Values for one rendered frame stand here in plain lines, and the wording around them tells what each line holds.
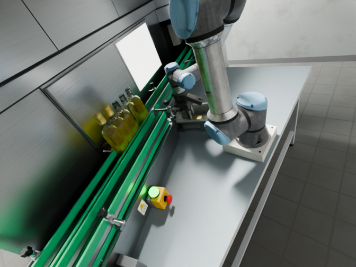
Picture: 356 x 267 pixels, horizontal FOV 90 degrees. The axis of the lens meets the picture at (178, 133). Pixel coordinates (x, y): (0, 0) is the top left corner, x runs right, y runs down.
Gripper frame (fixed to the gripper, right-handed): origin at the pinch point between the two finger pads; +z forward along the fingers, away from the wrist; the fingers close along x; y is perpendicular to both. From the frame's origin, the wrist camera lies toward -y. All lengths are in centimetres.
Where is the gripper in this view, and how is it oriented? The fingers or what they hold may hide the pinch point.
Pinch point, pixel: (193, 118)
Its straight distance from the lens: 112.4
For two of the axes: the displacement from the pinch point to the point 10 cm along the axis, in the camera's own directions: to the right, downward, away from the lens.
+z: 3.2, 7.1, 6.3
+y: -9.1, 0.4, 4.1
